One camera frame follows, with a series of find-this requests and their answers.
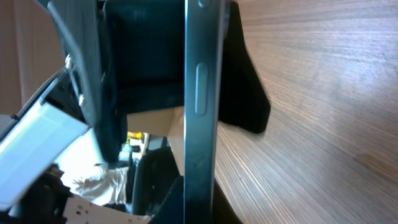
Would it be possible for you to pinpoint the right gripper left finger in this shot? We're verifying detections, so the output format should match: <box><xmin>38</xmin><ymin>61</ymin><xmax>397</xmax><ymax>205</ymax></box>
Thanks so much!
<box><xmin>148</xmin><ymin>176</ymin><xmax>184</xmax><ymax>224</ymax></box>

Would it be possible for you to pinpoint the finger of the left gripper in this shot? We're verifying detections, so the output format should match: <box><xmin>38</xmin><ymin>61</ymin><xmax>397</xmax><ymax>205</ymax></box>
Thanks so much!
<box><xmin>218</xmin><ymin>1</ymin><xmax>271</xmax><ymax>134</ymax></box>
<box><xmin>37</xmin><ymin>0</ymin><xmax>108</xmax><ymax>128</ymax></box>

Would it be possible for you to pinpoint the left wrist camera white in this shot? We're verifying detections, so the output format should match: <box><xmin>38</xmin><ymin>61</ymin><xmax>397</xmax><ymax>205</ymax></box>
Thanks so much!
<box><xmin>1</xmin><ymin>68</ymin><xmax>89</xmax><ymax>211</ymax></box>

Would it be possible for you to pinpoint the turquoise screen Galaxy smartphone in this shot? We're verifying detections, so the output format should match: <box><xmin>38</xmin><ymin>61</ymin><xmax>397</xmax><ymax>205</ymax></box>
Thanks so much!
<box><xmin>183</xmin><ymin>0</ymin><xmax>230</xmax><ymax>224</ymax></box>

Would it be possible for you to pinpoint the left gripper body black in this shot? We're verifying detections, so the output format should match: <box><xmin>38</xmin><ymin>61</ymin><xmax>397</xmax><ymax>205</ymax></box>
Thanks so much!
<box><xmin>99</xmin><ymin>1</ymin><xmax>185</xmax><ymax>162</ymax></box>

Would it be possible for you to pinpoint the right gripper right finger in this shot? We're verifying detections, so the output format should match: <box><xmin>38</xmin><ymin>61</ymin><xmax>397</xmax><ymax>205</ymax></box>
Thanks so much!
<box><xmin>213</xmin><ymin>180</ymin><xmax>243</xmax><ymax>224</ymax></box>

